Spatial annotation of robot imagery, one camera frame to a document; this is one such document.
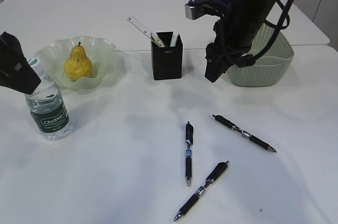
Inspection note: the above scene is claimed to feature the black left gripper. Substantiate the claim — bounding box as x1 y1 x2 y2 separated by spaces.
1 32 41 95

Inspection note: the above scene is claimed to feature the clear plastic ruler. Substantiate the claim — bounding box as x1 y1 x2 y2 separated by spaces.
126 16 152 39

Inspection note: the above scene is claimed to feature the green woven plastic basket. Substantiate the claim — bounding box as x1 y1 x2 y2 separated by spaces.
227 33 294 87

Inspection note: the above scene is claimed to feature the blue silver wrist camera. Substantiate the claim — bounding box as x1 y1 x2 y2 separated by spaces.
185 0 233 20

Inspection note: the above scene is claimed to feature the frosted green wavy glass plate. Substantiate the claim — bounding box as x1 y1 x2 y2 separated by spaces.
35 35 116 91

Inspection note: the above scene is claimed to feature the black gel pen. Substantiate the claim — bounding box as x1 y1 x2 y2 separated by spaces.
212 115 277 153
185 122 193 186
174 161 229 221

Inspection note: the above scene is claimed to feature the black cable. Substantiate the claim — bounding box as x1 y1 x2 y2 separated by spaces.
242 0 307 68

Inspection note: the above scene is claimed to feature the black square pen holder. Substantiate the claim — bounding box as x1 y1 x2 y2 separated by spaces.
151 35 183 80

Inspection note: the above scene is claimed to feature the yellow utility knife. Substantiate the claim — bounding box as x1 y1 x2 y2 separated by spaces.
151 33 165 48

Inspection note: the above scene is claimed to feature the yellow pear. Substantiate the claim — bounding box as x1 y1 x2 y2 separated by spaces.
64 42 93 81

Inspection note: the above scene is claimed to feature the clear water bottle green label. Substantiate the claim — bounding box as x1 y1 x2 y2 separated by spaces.
25 57 72 141

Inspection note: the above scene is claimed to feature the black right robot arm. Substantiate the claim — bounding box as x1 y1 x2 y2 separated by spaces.
205 0 294 82

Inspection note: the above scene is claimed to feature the black gel pen front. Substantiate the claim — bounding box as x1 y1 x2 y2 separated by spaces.
174 161 229 221

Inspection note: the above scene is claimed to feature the teal utility knife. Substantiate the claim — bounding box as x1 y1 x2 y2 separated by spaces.
170 31 179 47

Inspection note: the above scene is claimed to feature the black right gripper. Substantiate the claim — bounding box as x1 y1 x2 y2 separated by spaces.
204 16 261 83

